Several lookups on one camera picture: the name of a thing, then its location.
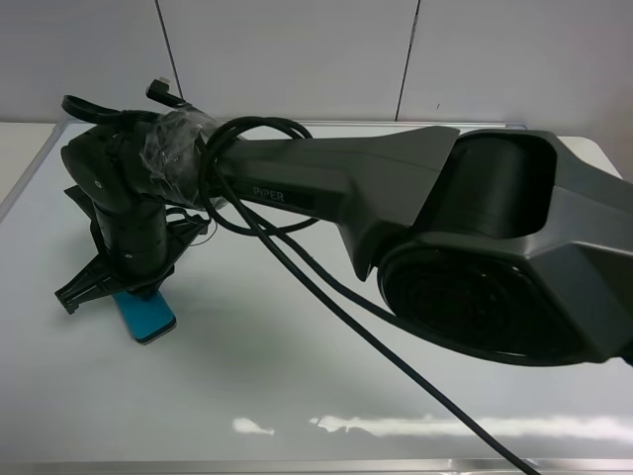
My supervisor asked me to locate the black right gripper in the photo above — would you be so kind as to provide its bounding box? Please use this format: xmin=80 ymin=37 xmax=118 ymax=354
xmin=55 ymin=186 xmax=207 ymax=314

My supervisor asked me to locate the blue whiteboard eraser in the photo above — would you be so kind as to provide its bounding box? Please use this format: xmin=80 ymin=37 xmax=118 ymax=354
xmin=114 ymin=292 xmax=177 ymax=344

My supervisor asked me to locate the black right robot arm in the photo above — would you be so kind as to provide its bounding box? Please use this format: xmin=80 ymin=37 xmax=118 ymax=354
xmin=57 ymin=111 xmax=632 ymax=367

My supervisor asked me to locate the white aluminium-framed whiteboard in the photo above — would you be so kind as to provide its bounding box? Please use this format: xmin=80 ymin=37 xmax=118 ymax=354
xmin=1 ymin=123 xmax=632 ymax=464

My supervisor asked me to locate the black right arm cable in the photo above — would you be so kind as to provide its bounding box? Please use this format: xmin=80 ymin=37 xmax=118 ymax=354
xmin=61 ymin=76 xmax=535 ymax=475

